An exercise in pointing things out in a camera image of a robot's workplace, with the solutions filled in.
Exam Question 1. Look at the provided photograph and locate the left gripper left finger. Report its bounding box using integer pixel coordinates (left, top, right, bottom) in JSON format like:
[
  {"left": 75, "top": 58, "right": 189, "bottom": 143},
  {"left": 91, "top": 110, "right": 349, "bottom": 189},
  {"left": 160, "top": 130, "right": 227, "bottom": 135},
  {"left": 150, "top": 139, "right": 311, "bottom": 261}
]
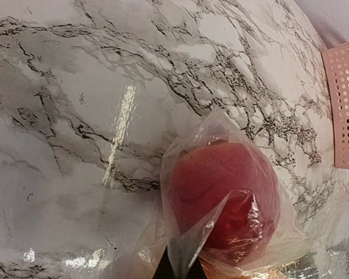
[{"left": 153, "top": 248, "right": 175, "bottom": 279}]

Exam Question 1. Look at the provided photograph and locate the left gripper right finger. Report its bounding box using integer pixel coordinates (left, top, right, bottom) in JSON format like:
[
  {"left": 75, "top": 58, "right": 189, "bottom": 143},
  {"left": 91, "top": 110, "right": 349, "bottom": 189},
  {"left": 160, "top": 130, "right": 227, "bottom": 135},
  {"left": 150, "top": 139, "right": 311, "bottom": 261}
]
[{"left": 188, "top": 255, "right": 206, "bottom": 279}]

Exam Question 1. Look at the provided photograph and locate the clear zip top bag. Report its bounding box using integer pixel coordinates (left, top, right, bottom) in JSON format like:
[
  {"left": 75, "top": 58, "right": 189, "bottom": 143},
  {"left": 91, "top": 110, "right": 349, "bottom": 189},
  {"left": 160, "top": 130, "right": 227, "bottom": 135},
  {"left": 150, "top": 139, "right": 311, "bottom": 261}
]
[{"left": 128, "top": 110, "right": 349, "bottom": 278}]

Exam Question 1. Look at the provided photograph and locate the dark red fake fruit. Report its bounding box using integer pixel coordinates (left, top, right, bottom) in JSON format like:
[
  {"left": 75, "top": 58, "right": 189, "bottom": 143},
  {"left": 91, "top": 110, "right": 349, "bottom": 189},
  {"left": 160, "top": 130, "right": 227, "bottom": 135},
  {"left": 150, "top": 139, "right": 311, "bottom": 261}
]
[{"left": 169, "top": 142, "right": 280, "bottom": 266}]

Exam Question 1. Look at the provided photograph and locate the pink perforated plastic basket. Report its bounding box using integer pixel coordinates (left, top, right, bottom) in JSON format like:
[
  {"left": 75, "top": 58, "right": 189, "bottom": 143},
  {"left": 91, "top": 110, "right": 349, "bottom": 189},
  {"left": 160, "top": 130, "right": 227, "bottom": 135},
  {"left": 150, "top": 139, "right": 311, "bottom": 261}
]
[{"left": 322, "top": 42, "right": 349, "bottom": 169}]

